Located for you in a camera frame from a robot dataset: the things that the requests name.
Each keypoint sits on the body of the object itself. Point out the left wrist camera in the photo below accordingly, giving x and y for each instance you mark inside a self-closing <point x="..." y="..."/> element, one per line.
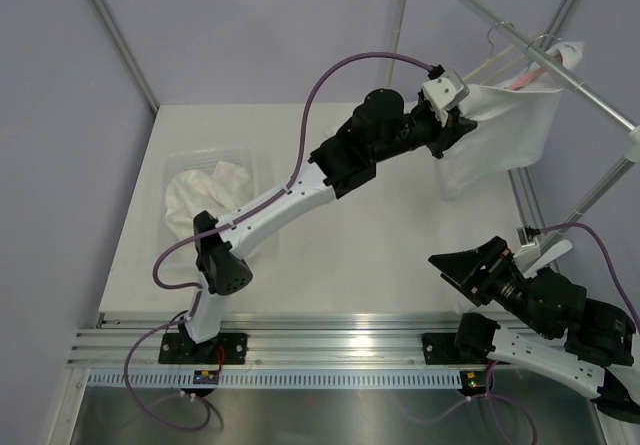
<point x="443" y="90"/>

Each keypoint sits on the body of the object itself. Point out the cream plastic hanger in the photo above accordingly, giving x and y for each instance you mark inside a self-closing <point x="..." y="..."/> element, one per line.
<point x="498" y="67"/>

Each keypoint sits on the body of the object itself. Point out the aluminium mounting rail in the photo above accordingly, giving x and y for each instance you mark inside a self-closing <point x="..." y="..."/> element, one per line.
<point x="334" y="341"/>

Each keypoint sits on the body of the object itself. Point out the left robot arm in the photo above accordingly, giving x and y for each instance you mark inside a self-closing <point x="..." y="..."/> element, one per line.
<point x="378" y="129"/>

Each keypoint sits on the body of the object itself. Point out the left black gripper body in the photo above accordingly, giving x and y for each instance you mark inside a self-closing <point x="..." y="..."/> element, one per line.
<point x="429" y="132"/>

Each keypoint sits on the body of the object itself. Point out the cream white skirt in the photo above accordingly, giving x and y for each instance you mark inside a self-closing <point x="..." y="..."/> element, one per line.
<point x="227" y="187"/>

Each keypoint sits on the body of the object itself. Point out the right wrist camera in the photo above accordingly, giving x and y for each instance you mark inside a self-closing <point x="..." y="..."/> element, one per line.
<point x="528" y="237"/>

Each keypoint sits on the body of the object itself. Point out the white skirt pink hanger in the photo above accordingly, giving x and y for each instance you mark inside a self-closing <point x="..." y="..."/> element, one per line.
<point x="513" y="127"/>

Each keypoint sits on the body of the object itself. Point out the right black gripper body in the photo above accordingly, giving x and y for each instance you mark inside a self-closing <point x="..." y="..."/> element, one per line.
<point x="500" y="281"/>

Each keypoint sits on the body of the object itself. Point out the pink plastic hanger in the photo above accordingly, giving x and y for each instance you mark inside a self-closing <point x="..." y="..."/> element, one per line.
<point x="525" y="79"/>

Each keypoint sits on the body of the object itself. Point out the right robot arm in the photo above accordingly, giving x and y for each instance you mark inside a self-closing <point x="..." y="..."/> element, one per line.
<point x="588" y="345"/>

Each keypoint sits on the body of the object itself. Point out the white plastic basket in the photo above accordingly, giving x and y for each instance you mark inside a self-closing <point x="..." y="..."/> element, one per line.
<point x="259" y="168"/>

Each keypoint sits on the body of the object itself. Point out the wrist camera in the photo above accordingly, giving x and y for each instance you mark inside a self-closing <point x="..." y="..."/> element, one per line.
<point x="443" y="90"/>
<point x="528" y="237"/>

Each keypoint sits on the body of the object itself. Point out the white slotted cable duct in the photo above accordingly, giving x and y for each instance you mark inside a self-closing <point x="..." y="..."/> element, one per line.
<point x="281" y="379"/>

